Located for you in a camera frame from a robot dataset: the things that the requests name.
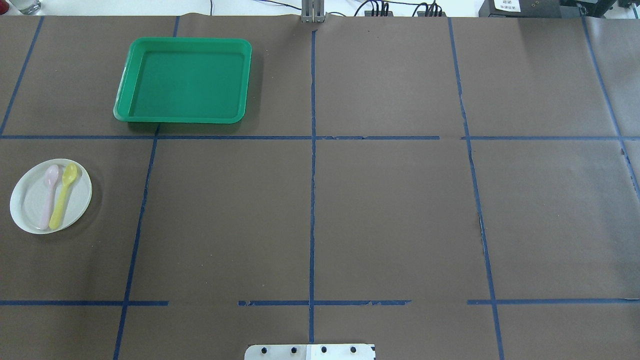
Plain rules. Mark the black power adapter left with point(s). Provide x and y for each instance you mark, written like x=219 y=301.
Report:
x=379 y=8

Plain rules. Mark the green plastic tray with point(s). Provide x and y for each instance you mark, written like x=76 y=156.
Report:
x=185 y=81

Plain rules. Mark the white round plate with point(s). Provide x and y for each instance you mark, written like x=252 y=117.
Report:
x=28 y=197

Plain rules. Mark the metal base plate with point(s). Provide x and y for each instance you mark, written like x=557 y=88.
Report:
x=327 y=351

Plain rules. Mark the black power adapter right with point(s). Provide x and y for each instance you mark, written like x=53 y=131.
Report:
x=428 y=10

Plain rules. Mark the black equipment box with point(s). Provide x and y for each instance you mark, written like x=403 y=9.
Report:
x=553 y=9

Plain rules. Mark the aluminium frame post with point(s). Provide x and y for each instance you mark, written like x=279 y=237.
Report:
x=313 y=11

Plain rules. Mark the pink plastic spoon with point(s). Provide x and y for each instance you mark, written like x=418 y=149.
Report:
x=51 y=178

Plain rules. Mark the brown paper table cover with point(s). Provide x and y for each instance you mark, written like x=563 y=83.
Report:
x=448 y=189

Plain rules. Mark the glass jar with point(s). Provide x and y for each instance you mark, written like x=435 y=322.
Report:
x=27 y=7

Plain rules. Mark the black power adapter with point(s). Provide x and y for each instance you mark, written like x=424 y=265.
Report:
x=428 y=10
x=379 y=8

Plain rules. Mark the yellow plastic spoon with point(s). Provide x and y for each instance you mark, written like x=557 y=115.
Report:
x=69 y=175

